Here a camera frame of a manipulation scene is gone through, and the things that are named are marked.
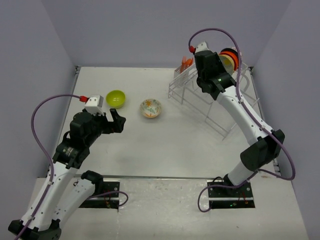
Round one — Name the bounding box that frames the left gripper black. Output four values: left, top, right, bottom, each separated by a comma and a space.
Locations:
85, 108, 125, 146

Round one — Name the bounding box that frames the lime green bowl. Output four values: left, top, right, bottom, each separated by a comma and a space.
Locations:
106, 90, 126, 109

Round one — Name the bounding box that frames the white floral pattern bowl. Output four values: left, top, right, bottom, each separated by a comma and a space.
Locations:
139, 98, 162, 119

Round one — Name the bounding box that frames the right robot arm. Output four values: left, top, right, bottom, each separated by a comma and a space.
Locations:
194, 49, 285, 197

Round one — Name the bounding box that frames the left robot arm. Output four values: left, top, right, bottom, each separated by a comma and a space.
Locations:
8, 108, 126, 240

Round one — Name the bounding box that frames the blue yellow sun bowl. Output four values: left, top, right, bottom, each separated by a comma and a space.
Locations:
218, 54, 235, 75

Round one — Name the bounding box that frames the orange bowl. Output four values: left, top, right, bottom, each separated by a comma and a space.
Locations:
219, 51, 240, 71

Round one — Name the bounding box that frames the black bowl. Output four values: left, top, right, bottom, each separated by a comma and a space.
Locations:
220, 47, 241, 69

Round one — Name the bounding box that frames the white red lattice bowl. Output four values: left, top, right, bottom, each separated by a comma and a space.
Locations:
231, 47, 243, 59

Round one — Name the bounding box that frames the orange plastic spoon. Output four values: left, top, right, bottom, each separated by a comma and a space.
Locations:
184, 58, 194, 70

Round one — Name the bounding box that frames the orange plastic fork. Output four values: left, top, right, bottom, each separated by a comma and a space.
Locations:
180, 56, 187, 73

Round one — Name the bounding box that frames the white cutlery holder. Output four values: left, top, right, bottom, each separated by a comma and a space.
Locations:
173, 65, 189, 85

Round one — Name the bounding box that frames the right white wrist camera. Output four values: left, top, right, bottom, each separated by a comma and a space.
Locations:
188, 41, 209, 54

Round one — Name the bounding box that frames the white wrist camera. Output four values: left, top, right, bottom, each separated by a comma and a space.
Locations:
188, 41, 209, 54
84, 95, 104, 116

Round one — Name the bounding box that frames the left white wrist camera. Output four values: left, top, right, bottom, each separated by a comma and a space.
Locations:
84, 95, 104, 116

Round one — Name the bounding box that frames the white wire dish rack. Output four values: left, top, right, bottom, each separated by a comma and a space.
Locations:
166, 58, 261, 141

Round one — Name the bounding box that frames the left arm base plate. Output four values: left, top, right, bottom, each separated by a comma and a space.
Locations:
79, 181, 120, 210

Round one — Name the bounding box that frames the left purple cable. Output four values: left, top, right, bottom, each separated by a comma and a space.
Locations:
14, 93, 87, 240

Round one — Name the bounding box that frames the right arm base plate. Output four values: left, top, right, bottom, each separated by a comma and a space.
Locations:
207, 182, 256, 209

